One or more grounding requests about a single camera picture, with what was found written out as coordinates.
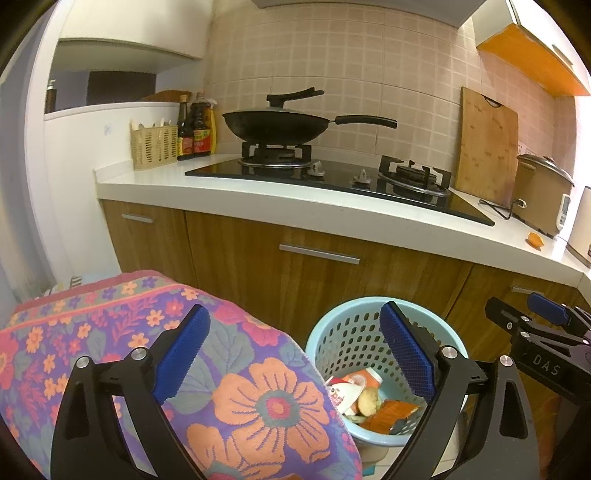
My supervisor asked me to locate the beige utensil basket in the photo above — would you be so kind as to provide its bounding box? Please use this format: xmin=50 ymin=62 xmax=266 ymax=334
xmin=130 ymin=119 xmax=180 ymax=171

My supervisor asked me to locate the white kitchen appliance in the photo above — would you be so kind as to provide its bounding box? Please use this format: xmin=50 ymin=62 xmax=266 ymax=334
xmin=567 ymin=186 xmax=591 ymax=267

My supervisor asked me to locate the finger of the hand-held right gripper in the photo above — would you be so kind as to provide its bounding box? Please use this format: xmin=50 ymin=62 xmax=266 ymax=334
xmin=527 ymin=292 xmax=591 ymax=342
xmin=485 ymin=296 xmax=591 ymax=358

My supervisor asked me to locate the black wok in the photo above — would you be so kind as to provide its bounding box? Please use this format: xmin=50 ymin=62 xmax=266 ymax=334
xmin=222 ymin=110 xmax=398 ymax=145

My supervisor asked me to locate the orange and white wall cabinet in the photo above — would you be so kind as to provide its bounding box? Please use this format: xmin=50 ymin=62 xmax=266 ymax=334
xmin=475 ymin=0 xmax=591 ymax=97

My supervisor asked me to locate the long silver drawer handle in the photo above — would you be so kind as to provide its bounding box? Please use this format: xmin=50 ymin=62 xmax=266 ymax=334
xmin=279 ymin=244 xmax=361 ymax=265

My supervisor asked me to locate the small dark sauce bottle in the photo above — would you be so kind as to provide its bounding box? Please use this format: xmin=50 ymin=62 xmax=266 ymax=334
xmin=178 ymin=95 xmax=195 ymax=161

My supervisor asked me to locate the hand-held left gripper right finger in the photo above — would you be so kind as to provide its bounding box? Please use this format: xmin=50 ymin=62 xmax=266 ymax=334
xmin=379 ymin=301 xmax=542 ymax=480

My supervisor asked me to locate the orange snack packet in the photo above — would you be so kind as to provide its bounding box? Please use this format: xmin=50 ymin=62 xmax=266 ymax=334
xmin=360 ymin=399 xmax=422 ymax=435

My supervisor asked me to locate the red white wrapper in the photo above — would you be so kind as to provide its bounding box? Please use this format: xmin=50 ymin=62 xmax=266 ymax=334
xmin=325 ymin=368 xmax=385 ymax=416

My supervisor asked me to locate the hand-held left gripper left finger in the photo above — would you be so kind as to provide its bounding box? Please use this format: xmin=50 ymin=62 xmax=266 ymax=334
xmin=50 ymin=303 xmax=212 ymax=480

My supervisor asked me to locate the light blue plastic basket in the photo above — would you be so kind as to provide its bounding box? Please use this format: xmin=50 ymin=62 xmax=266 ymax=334
xmin=305 ymin=296 xmax=469 ymax=448

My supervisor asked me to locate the white range hood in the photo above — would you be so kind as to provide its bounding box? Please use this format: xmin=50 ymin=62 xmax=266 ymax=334
xmin=253 ymin=0 xmax=485 ymax=27

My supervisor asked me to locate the floral tablecloth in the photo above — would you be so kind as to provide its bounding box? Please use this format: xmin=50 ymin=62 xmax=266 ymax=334
xmin=0 ymin=270 xmax=363 ymax=480

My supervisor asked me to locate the wooden cutting board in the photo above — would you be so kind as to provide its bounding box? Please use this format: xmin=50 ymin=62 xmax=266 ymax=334
xmin=455 ymin=86 xmax=520 ymax=206

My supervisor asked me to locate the large dark sauce bottle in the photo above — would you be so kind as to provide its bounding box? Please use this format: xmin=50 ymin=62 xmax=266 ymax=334
xmin=191 ymin=92 xmax=213 ymax=158

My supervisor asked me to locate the black glass gas stove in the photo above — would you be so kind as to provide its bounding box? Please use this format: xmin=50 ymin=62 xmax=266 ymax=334
xmin=185 ymin=154 xmax=496 ymax=227

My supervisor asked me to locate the black burner pan support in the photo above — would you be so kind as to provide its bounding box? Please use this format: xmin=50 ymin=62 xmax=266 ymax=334
xmin=379 ymin=155 xmax=452 ymax=197
xmin=239 ymin=142 xmax=313 ymax=168

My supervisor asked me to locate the beige rice cooker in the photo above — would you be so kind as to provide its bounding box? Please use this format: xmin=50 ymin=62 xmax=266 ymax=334
xmin=512 ymin=154 xmax=575 ymax=238

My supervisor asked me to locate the black power cable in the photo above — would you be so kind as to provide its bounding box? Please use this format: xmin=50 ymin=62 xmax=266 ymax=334
xmin=479 ymin=198 xmax=527 ymax=223

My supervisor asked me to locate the yellow bottle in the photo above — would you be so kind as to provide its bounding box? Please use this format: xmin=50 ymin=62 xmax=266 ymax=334
xmin=206 ymin=98 xmax=218 ymax=155

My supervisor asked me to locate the wok lid with black handle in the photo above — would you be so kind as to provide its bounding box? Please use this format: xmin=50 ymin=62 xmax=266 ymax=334
xmin=224 ymin=88 xmax=331 ymax=116

